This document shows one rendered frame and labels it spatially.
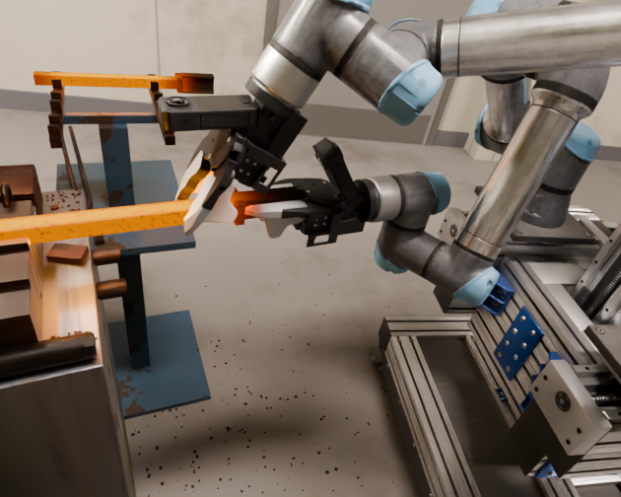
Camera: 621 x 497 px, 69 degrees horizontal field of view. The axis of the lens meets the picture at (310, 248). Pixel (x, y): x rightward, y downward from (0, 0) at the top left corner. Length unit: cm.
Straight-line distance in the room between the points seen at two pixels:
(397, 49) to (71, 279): 50
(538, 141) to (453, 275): 24
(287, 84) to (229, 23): 256
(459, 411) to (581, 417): 66
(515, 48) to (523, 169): 20
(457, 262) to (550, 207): 48
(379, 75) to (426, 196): 29
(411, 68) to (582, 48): 22
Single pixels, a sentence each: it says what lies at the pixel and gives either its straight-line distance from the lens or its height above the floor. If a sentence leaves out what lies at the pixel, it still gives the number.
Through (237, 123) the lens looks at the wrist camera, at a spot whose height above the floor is 114.
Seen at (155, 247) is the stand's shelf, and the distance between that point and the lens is 110.
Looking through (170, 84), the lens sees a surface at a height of 94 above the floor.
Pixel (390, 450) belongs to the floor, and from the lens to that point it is 163.
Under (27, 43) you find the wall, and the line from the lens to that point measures 336.
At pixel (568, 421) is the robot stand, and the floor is 73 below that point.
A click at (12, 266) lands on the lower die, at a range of 60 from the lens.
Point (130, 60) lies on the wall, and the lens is 323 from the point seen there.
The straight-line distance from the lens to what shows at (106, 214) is 63.
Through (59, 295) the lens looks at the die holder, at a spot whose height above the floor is 91.
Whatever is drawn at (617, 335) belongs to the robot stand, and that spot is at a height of 82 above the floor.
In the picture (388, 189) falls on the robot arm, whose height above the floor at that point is 102.
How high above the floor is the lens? 137
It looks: 38 degrees down
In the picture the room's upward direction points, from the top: 11 degrees clockwise
